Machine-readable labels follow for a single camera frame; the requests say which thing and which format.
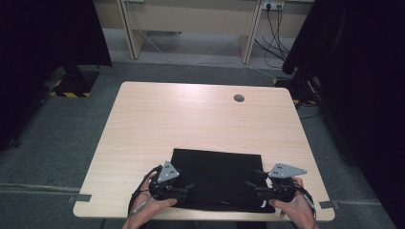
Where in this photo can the person's left hand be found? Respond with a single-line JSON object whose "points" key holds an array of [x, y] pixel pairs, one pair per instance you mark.
{"points": [[143, 210]]}

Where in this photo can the black tank top white trim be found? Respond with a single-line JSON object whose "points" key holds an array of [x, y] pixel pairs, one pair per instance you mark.
{"points": [[219, 181]]}

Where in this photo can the grey tape piece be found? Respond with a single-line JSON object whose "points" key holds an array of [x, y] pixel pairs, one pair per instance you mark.
{"points": [[79, 198], [329, 204]]}

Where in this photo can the person's right hand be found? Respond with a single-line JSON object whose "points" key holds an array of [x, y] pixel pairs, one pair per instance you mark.
{"points": [[299, 210]]}

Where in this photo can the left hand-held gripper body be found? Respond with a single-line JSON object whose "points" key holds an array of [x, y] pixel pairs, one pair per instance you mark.
{"points": [[162, 189]]}

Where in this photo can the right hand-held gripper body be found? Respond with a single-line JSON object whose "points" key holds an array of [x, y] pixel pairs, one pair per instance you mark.
{"points": [[283, 187]]}

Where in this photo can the white wall socket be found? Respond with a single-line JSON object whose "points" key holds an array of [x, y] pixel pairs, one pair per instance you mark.
{"points": [[273, 4]]}

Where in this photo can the beige desk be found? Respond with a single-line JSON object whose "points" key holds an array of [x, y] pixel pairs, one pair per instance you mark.
{"points": [[191, 16]]}

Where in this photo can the dark curtain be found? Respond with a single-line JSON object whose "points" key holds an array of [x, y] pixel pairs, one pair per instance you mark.
{"points": [[38, 47], [366, 79]]}

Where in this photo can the black stand base striped tape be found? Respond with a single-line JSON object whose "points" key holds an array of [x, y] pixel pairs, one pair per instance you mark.
{"points": [[74, 84], [301, 87]]}

